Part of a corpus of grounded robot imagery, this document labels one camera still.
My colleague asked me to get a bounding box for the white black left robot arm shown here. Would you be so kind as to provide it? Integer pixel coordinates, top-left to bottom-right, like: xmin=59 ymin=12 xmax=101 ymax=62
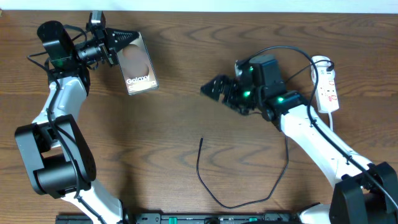
xmin=14 ymin=20 xmax=139 ymax=223

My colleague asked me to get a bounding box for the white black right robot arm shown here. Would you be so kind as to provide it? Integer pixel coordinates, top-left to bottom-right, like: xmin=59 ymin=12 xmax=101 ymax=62
xmin=200 ymin=55 xmax=397 ymax=223

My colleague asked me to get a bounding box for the white power strip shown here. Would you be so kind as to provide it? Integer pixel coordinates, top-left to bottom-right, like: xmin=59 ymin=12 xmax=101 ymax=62
xmin=311 ymin=55 xmax=339 ymax=113

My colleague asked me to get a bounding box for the black USB charging cable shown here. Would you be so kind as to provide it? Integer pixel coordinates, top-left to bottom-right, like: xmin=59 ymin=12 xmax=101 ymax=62
xmin=196 ymin=59 xmax=335 ymax=210

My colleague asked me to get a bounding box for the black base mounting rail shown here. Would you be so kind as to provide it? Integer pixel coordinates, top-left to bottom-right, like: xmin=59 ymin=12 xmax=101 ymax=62
xmin=55 ymin=212 xmax=301 ymax=224

